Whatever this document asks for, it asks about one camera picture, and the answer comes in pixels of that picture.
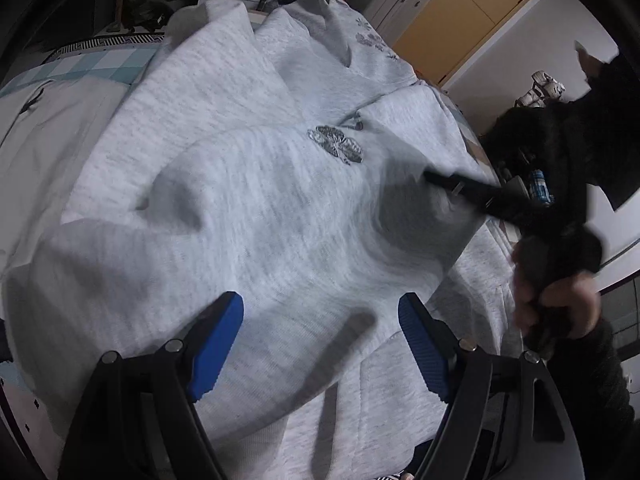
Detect person's right forearm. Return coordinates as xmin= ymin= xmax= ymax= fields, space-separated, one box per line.
xmin=550 ymin=317 xmax=638 ymax=480

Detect black glass panel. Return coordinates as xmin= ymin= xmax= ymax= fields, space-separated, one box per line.
xmin=597 ymin=267 xmax=640 ymax=361

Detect rows of shoes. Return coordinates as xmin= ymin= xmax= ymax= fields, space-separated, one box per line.
xmin=515 ymin=71 xmax=567 ymax=109

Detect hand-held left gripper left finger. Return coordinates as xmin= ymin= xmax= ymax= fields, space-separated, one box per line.
xmin=57 ymin=291 xmax=246 ymax=480

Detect grey sweatshirt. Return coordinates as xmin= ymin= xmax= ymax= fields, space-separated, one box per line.
xmin=2 ymin=0 xmax=523 ymax=480

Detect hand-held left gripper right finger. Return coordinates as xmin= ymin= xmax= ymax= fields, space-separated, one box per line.
xmin=397 ymin=292 xmax=587 ymax=480

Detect person's right hand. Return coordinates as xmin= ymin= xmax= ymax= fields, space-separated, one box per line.
xmin=512 ymin=254 xmax=602 ymax=341

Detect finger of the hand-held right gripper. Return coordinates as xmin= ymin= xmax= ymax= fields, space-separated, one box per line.
xmin=424 ymin=171 xmax=521 ymax=226

